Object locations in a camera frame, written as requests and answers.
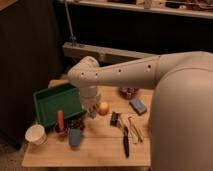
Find small dark binder clip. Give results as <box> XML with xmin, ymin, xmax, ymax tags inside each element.
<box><xmin>110</xmin><ymin>112</ymin><xmax>120</xmax><ymax>127</ymax></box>

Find orange carrot toy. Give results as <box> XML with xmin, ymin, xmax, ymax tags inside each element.
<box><xmin>57</xmin><ymin>110</ymin><xmax>65</xmax><ymax>132</ymax></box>

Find yellow orange fruit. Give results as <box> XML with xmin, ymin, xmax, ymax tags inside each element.
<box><xmin>98</xmin><ymin>102</ymin><xmax>109</xmax><ymax>116</ymax></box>

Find dark patterned small bowl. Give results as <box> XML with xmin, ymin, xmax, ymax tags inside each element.
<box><xmin>54</xmin><ymin>118</ymin><xmax>85</xmax><ymax>136</ymax></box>

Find green plastic tray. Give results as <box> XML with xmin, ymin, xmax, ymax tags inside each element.
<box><xmin>33</xmin><ymin>83</ymin><xmax>84</xmax><ymax>127</ymax></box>

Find blue sponge block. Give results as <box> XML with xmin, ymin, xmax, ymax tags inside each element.
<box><xmin>130</xmin><ymin>98</ymin><xmax>147</xmax><ymax>115</ymax></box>

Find grey metal shelf beam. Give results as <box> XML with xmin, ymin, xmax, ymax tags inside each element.
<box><xmin>63</xmin><ymin>42</ymin><xmax>151</xmax><ymax>64</ymax></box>

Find metal pole stand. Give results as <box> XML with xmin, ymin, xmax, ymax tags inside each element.
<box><xmin>64</xmin><ymin>0</ymin><xmax>77</xmax><ymax>46</ymax></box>

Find metal tongs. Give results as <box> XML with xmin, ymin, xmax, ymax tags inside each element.
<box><xmin>128</xmin><ymin>117</ymin><xmax>143</xmax><ymax>144</ymax></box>

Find blue plastic cup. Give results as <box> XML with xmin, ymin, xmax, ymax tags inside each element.
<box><xmin>68</xmin><ymin>129</ymin><xmax>82</xmax><ymax>147</ymax></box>

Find purple bowl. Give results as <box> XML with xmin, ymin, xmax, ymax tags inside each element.
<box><xmin>119</xmin><ymin>87</ymin><xmax>138</xmax><ymax>99</ymax></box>

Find white paper cup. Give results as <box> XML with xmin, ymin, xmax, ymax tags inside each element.
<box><xmin>25</xmin><ymin>124</ymin><xmax>47</xmax><ymax>145</ymax></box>

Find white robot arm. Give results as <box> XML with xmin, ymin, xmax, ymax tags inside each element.
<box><xmin>68</xmin><ymin>51</ymin><xmax>213</xmax><ymax>171</ymax></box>

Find wooden table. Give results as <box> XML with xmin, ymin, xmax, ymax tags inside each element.
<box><xmin>22</xmin><ymin>86</ymin><xmax>151</xmax><ymax>168</ymax></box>

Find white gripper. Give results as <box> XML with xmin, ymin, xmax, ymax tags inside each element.
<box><xmin>81</xmin><ymin>95</ymin><xmax>100</xmax><ymax>118</ymax></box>

